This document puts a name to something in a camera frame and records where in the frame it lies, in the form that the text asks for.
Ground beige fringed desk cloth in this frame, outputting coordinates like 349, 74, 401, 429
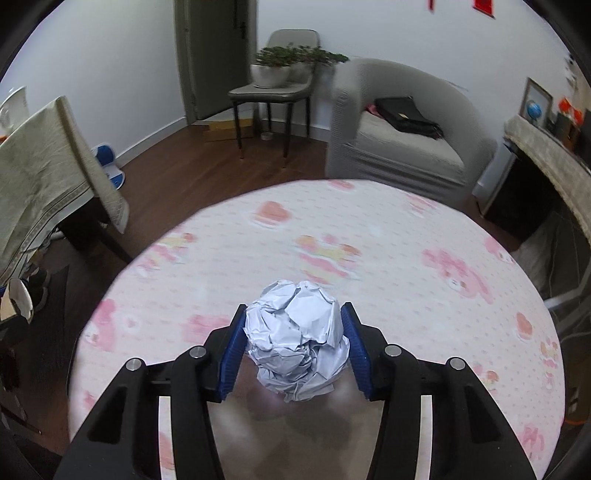
503, 114, 591, 232

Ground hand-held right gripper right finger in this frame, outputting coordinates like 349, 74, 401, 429
341, 301, 539, 480

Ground grey armchair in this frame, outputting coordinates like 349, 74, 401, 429
324, 58, 497, 204

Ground small red flags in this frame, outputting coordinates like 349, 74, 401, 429
556, 97, 589, 121

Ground blue and white floor appliance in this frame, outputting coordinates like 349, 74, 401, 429
92, 144, 126, 190

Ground grey door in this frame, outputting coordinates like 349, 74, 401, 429
174, 0, 259, 125

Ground flat cardboard piece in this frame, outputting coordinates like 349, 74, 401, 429
203, 117, 256, 141

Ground pink printed tablecloth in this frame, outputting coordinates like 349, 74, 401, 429
67, 178, 566, 480

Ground potted plant white pot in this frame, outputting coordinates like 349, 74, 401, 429
250, 46, 296, 88
288, 44, 350, 81

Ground grey chair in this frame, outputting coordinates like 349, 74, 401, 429
228, 29, 321, 168

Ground dark wooden table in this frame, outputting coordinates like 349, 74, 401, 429
60, 194, 134, 264

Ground black bag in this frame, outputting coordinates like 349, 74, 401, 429
373, 96, 445, 139

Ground framed picture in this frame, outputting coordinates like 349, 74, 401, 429
523, 78, 554, 127

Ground beige tablecloth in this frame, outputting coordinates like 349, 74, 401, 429
0, 96, 131, 278

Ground white paper ball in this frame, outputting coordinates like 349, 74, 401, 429
245, 279, 351, 403

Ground brown wooden box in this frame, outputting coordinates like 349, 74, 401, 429
551, 112, 583, 144

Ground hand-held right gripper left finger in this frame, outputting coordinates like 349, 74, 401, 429
53, 304, 250, 480

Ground white kettle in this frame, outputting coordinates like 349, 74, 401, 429
0, 87, 31, 132

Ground black cabinet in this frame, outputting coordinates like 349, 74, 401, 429
482, 143, 559, 241

